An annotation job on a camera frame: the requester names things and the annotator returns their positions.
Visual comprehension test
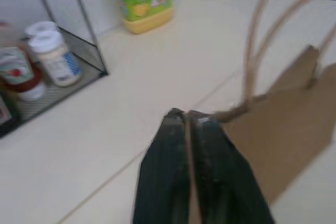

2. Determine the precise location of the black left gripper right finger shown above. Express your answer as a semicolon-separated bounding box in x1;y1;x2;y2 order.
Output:
188;110;275;224

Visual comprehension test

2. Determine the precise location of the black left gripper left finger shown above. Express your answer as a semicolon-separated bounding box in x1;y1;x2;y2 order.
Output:
132;108;190;224

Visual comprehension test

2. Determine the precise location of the brown paper bag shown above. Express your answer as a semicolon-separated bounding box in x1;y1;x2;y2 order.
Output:
183;0;336;224

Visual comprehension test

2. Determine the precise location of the white mayonnaise bottle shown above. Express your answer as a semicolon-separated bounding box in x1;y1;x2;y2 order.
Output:
28;30;83;88

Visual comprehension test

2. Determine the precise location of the red ketchup bottle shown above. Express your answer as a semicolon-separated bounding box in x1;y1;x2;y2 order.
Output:
0;22;47;102

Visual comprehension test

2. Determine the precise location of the white-capped bottle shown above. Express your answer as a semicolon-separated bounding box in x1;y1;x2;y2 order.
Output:
24;21;59;41

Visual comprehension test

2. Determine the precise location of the black wire mesh rack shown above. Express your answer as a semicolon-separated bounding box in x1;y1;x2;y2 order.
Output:
0;0;109;139

